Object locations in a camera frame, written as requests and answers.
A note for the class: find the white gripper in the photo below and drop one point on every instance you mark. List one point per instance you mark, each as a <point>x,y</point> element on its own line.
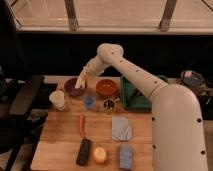
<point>95,67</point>

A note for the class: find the pale yellow banana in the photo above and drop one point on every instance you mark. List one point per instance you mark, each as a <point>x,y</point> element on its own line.
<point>81,81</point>

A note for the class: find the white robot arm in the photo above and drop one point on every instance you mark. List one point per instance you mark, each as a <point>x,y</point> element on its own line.
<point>177,128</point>

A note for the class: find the purple bowl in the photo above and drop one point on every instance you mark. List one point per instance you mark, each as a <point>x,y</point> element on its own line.
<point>70,88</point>

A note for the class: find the orange bowl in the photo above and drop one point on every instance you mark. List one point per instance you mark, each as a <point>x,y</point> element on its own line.
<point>106,88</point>

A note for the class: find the blue plastic cup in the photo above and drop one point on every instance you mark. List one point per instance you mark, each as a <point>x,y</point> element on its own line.
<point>89,102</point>

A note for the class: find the white plastic cup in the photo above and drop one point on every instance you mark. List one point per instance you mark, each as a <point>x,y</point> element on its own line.
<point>57,98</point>

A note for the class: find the orange carrot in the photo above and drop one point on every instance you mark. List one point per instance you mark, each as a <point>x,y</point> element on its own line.
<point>81,126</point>

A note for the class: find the green plastic tray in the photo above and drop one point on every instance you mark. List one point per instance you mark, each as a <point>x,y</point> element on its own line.
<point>131,98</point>

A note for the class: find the grey blue folded cloth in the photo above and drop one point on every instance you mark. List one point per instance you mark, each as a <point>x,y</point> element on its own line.
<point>121,128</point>

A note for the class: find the black office chair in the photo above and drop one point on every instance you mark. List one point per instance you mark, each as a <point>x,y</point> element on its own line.
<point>18,90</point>

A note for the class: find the black rectangular remote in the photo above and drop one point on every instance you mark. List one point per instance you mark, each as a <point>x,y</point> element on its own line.
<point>83,152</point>

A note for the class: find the blue sponge block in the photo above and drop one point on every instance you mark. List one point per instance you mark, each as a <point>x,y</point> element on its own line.
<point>125,157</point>

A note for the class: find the grey round container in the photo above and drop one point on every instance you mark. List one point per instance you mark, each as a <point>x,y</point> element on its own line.
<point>194,81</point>

